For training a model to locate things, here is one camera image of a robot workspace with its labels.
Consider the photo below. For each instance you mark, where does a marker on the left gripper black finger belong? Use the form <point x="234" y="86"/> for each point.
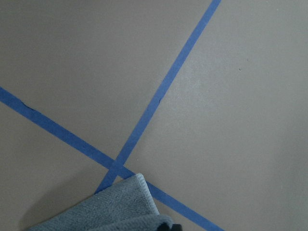
<point x="166" y="227"/>

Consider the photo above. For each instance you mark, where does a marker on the pink and grey towel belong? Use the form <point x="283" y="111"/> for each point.
<point x="125" y="206"/>

